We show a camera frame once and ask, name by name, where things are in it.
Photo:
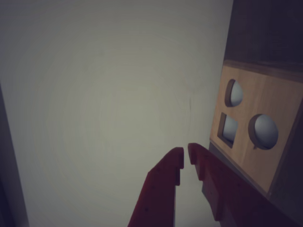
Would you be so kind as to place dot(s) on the wooden shape sorter box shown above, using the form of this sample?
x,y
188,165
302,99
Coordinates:
x,y
260,99

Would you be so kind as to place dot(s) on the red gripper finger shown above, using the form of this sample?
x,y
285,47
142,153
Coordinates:
x,y
161,189
236,201

